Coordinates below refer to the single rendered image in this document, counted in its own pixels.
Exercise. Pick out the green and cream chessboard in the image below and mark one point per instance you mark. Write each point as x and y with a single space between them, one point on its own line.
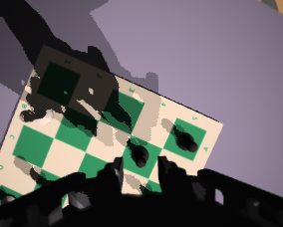
96 117

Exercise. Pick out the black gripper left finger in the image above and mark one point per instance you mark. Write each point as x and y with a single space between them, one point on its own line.
43 206

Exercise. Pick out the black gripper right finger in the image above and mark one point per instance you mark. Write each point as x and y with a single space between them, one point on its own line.
260 205

